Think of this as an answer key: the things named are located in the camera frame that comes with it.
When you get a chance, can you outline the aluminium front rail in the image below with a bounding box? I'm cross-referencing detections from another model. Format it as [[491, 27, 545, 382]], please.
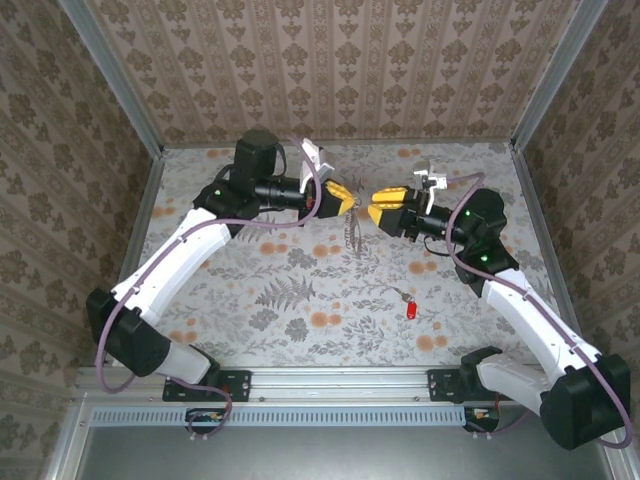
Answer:
[[74, 367, 546, 402]]

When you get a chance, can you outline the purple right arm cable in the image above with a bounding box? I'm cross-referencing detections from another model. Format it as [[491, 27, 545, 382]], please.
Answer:
[[446, 171, 634, 449]]

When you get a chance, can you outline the thin black cable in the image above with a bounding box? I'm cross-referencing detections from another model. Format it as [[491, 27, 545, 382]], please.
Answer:
[[423, 233, 452, 258]]

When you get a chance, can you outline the black connector box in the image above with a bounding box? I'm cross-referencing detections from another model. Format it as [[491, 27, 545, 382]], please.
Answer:
[[184, 407, 225, 435], [462, 405, 501, 434]]

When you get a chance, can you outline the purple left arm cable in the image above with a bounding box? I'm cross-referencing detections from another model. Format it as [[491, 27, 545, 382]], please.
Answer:
[[93, 137, 322, 444]]

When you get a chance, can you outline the aluminium side rail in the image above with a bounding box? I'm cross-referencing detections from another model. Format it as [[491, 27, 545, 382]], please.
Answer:
[[118, 149, 167, 281], [509, 144, 584, 331]]

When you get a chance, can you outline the aluminium back bar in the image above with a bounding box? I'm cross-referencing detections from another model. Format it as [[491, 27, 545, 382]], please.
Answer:
[[162, 139, 516, 149]]

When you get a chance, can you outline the aluminium frame post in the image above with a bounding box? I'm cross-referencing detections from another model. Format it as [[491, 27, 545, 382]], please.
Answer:
[[510, 0, 610, 152], [58, 0, 165, 157]]

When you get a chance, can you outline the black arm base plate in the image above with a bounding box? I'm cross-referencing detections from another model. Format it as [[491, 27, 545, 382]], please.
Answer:
[[427, 367, 521, 404], [162, 368, 252, 403]]

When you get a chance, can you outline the grey slotted cable duct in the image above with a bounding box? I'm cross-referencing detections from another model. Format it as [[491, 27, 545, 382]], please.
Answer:
[[89, 404, 467, 428]]

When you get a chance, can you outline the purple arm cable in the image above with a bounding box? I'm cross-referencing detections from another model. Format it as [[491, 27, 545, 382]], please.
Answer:
[[93, 137, 322, 444], [446, 171, 634, 449]]

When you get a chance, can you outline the grey metal panel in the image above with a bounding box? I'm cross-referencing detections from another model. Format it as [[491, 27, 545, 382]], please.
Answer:
[[44, 404, 640, 480]]

